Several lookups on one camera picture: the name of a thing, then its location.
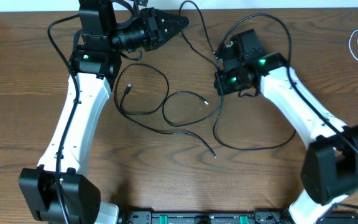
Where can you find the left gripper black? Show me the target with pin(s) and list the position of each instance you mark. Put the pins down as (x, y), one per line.
(155, 20)

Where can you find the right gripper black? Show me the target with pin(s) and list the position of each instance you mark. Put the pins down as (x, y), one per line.
(220, 83)

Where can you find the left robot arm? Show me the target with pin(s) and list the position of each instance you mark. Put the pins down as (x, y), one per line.
(58, 190)

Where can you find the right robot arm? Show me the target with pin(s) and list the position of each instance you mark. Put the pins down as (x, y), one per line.
(330, 169)

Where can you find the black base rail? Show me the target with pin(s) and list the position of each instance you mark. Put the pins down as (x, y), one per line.
(259, 216)

